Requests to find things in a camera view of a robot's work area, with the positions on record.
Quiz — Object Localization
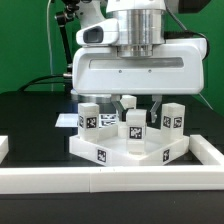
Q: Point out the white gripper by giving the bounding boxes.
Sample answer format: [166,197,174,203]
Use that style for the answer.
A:
[72,38,207,123]

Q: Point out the white square table top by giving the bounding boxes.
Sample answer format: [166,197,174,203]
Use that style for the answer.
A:
[69,125,189,167]

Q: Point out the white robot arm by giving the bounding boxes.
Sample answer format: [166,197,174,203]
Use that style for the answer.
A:
[72,0,211,120]

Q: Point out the fiducial marker sheet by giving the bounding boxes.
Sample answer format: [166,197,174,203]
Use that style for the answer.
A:
[54,113,120,128]

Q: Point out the black cable bundle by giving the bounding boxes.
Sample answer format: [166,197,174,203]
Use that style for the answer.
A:
[18,73,74,92]

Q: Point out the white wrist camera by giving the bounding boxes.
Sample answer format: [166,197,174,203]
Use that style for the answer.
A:
[76,18,119,46]

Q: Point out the white right fence wall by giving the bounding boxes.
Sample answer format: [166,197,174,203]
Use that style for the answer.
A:
[189,135,224,166]

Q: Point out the white fence wall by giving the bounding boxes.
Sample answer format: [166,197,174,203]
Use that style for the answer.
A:
[0,166,224,194]
[189,135,224,166]
[0,136,9,164]

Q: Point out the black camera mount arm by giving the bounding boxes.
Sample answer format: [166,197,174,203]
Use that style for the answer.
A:
[55,0,81,77]

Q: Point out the white hanging cable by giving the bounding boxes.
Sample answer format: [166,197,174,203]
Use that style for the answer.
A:
[46,0,56,92]

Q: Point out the white left fence wall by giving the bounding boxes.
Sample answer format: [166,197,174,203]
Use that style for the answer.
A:
[0,136,9,164]

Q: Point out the white front fence wall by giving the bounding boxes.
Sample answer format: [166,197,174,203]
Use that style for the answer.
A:
[0,166,224,194]

